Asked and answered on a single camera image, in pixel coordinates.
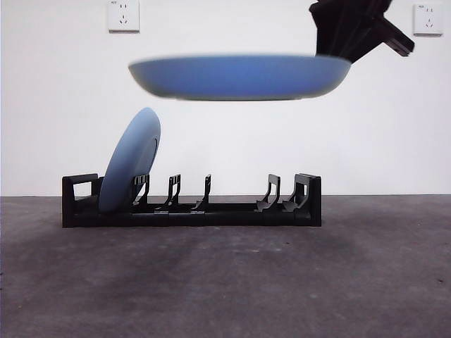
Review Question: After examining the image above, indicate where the pale green round plate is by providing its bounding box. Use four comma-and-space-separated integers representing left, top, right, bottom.
128, 53, 353, 102

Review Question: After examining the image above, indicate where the pale blue round plate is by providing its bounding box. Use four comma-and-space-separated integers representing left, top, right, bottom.
99, 107, 162, 214

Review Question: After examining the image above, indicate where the black plastic plate rack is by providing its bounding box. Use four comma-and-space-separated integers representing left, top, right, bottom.
61, 173, 323, 229

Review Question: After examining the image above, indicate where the white wall socket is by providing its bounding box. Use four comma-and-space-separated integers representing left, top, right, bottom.
107, 0, 140, 34
413, 4, 444, 37

